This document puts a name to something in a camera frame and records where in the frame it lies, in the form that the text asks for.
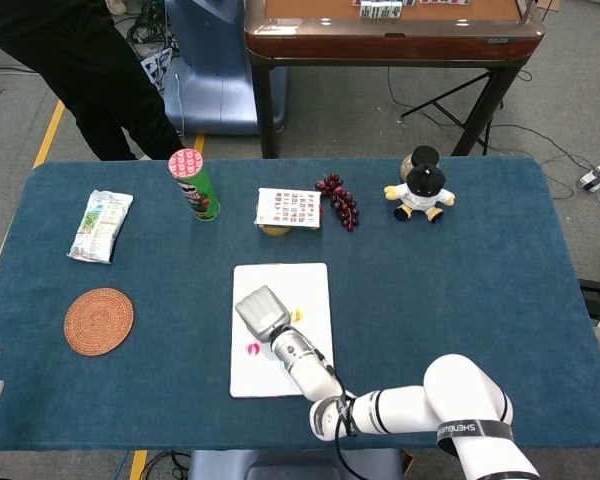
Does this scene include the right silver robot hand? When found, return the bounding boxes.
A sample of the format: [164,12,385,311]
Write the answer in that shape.
[234,284,292,344]

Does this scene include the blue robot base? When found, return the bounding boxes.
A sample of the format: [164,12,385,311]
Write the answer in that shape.
[162,0,289,137]

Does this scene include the white rectangular board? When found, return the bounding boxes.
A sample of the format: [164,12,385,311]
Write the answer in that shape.
[228,262,337,400]

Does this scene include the white book with picture grid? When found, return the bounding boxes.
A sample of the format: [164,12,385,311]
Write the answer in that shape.
[254,187,323,230]

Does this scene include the round woven rattan coaster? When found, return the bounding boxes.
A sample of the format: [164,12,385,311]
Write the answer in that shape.
[63,287,135,357]

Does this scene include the green Pringles can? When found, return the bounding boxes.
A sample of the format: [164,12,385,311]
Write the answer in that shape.
[167,147,222,223]

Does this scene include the dark red grape bunch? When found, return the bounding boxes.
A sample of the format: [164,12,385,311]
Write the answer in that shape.
[314,172,361,233]

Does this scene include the blue robot torso base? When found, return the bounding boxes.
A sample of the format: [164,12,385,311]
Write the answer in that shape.
[187,448,406,480]

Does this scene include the blue tablecloth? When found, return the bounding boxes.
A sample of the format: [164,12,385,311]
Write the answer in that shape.
[0,155,600,454]

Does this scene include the white snack bag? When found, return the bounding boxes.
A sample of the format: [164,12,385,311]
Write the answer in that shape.
[66,189,135,265]

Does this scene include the black-headed plush toy white coat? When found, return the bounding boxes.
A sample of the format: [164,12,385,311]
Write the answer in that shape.
[383,163,457,224]

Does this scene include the clear jar with black lid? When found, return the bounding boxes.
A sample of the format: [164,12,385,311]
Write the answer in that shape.
[399,145,441,174]

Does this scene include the brown mahjong table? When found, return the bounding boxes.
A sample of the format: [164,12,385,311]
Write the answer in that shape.
[243,0,546,160]

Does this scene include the person in black clothes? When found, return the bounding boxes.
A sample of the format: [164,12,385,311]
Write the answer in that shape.
[0,0,185,162]

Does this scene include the mahjong tiles with green prints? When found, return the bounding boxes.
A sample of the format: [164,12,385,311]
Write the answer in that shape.
[358,0,404,21]

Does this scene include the right arm wrist cable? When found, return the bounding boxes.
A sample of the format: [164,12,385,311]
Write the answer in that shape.
[312,344,364,480]

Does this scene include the black cable tangle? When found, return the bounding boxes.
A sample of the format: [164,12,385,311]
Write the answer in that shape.
[124,7,176,56]

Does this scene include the black floor frame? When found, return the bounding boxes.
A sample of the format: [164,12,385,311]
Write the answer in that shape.
[578,278,600,326]

